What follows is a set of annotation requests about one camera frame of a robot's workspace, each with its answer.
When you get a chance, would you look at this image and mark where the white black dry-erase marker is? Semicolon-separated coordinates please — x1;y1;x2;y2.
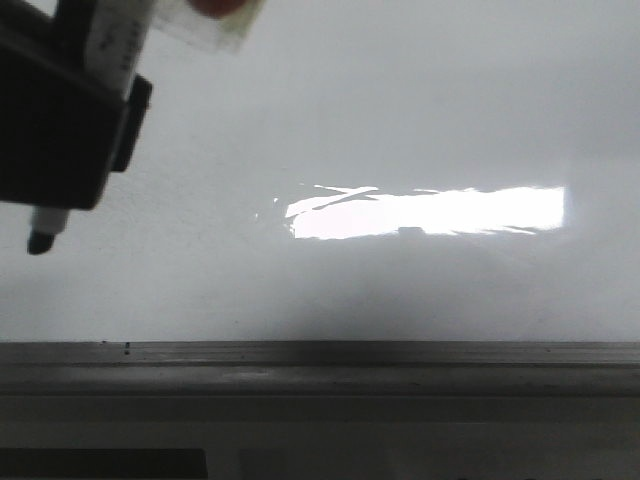
27;1;155;255

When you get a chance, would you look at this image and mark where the red round magnet with tape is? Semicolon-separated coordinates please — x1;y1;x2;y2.
152;1;265;52

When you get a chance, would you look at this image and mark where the white whiteboard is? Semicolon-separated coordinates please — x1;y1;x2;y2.
1;1;639;341

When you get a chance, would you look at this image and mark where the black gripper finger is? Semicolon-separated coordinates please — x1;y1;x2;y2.
1;1;153;210

